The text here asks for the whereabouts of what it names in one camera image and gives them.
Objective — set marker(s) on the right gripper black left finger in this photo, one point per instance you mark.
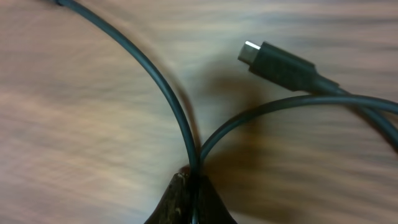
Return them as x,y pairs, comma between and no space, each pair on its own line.
173,208

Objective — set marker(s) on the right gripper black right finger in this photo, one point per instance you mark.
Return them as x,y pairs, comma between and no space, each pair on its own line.
211,209

